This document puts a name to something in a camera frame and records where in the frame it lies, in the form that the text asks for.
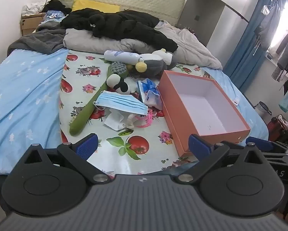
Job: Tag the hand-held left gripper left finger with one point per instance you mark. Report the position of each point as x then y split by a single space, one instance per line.
87 146

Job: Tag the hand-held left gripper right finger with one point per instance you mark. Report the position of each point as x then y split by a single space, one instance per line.
198 147

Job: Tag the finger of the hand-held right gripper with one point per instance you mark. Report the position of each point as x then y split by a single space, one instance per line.
258 143

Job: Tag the white paper tissue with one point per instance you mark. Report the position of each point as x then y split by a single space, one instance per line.
115 120

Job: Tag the orange cardboard box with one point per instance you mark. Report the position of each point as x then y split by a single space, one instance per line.
201 105

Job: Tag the blue face mask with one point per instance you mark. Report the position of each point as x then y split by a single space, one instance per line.
119 102

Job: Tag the panda plush toy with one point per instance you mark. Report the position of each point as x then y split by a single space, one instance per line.
117 83

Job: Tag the blue tissue packet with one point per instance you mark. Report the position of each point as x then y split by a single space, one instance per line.
150 93

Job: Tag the red bag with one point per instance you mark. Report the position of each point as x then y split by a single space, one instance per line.
276 126

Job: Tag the white trash bin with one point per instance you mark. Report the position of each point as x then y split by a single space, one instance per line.
262 109

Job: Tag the fruit printed tablecloth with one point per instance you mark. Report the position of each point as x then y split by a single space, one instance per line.
144 130

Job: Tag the light blue bed sheet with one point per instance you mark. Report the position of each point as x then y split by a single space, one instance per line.
23 96

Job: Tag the blue curtain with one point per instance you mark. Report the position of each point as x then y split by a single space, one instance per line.
245 50

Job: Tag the grey penguin plush toy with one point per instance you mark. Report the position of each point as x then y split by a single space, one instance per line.
153 63

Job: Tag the white bottle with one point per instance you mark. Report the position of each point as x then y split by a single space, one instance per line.
119 55

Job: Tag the grey duvet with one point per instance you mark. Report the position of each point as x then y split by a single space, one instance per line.
189 45

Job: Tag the dark grey blanket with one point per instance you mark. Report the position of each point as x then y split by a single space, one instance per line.
38 41

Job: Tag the hanging grey-blue garment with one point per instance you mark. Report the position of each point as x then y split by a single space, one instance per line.
269 26

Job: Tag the black jacket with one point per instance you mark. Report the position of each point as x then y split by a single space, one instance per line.
124 26

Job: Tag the cardboard box nightstand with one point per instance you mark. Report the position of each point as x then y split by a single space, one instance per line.
29 25

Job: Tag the grey wardrobe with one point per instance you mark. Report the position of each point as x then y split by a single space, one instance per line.
201 12

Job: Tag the blue printed cloth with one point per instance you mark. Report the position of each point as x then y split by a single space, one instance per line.
52 15

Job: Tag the yellow pillow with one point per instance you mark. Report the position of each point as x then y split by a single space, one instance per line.
95 6

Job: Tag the black cloth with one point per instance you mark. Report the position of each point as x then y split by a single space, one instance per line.
56 6

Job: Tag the white crumpled clothes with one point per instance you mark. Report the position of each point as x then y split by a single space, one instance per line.
33 8

